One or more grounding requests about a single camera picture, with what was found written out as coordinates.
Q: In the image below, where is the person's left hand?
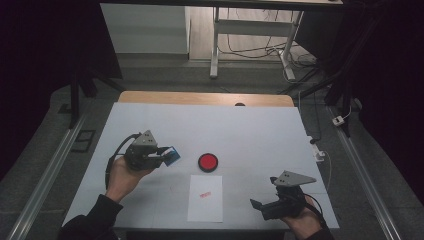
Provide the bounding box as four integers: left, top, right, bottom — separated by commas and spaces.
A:
105, 155, 155, 204

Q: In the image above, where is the wooden table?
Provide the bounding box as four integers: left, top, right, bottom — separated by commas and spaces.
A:
118, 90, 295, 108

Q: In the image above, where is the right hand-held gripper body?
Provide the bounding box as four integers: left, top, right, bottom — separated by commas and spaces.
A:
263, 170, 318, 222

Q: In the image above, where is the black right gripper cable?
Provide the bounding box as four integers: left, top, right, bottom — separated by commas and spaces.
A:
298, 194, 330, 232

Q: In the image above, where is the white paper sheet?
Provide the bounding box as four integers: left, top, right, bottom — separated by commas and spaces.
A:
186, 174, 224, 223

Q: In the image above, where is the white adapter with cable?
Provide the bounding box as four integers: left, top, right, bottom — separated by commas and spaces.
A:
332, 105, 353, 127

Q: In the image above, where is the black metal stand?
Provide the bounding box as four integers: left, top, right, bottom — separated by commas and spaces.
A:
279, 16, 355, 138
67, 64, 126, 130

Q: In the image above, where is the white power strip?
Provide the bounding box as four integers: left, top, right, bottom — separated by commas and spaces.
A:
307, 134, 326, 163

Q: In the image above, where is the blue stamp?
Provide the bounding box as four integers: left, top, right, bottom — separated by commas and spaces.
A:
161, 145, 182, 167

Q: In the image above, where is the person's right hand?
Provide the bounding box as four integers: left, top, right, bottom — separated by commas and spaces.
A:
279, 195, 324, 240

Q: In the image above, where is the thin white cable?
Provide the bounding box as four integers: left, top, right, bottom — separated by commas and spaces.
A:
323, 150, 334, 193

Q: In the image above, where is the white desk frame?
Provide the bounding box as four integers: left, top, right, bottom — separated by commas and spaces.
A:
209, 6, 305, 82

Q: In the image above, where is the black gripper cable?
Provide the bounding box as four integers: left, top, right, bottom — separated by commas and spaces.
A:
104, 132, 143, 191
298, 194, 330, 232

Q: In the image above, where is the white cabinet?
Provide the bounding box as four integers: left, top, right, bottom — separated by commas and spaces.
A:
99, 3, 190, 55

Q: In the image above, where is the tangle of black floor cables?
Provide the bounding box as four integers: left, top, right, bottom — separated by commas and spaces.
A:
218, 8, 318, 69

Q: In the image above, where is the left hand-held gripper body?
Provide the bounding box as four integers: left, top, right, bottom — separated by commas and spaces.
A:
123, 129, 166, 172

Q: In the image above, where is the black floor frame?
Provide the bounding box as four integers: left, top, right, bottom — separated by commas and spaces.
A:
70, 129, 97, 154

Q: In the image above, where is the white table mat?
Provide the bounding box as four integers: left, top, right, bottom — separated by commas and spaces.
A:
63, 102, 340, 231

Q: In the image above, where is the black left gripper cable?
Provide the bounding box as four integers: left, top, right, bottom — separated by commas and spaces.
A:
104, 132, 143, 191

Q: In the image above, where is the aluminium floor rail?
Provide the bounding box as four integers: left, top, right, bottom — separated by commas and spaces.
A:
326, 105, 403, 240
5, 113, 88, 240

